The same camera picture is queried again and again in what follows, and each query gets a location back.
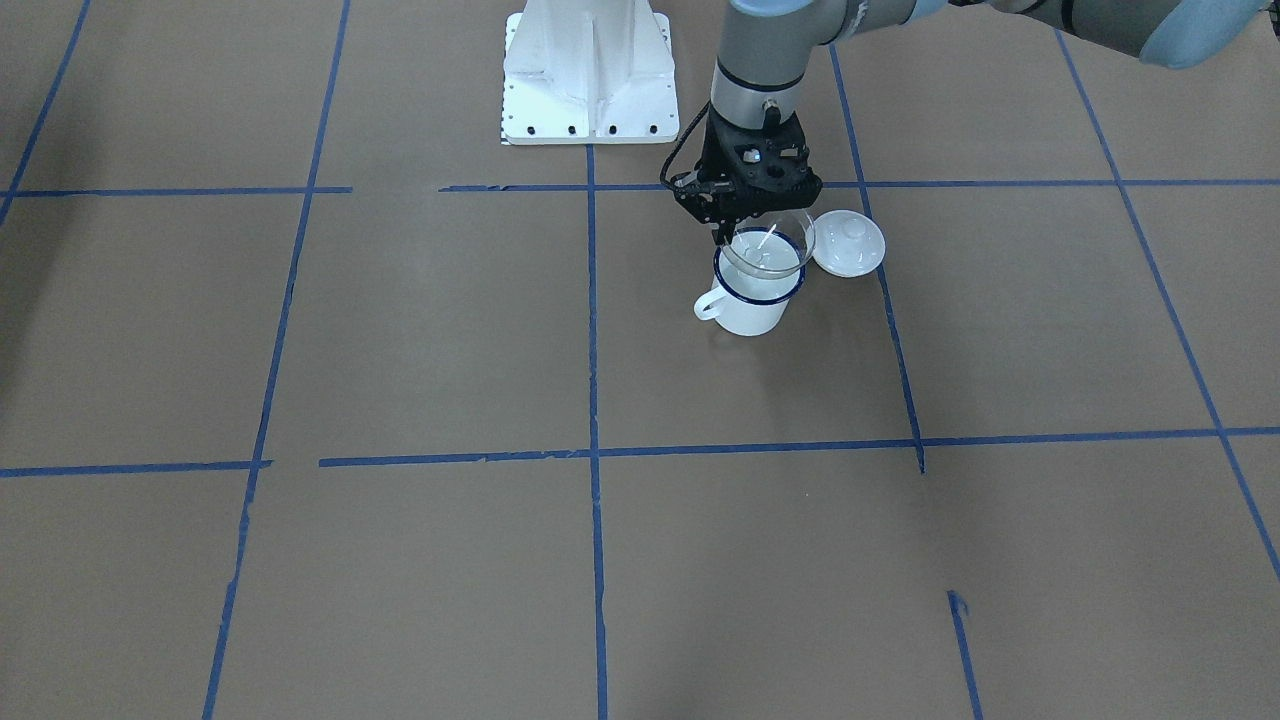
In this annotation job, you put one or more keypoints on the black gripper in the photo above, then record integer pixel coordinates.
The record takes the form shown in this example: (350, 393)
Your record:
(706, 203)

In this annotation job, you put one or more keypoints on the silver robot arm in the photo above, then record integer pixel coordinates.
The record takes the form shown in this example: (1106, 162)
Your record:
(765, 47)

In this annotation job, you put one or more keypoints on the white enamel mug blue rim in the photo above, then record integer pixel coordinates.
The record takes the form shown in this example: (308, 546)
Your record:
(743, 305)

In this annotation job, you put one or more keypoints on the white ceramic lid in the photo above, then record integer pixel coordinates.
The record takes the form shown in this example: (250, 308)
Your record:
(847, 244)

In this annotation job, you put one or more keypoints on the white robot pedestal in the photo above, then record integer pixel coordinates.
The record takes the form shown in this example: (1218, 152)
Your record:
(588, 72)

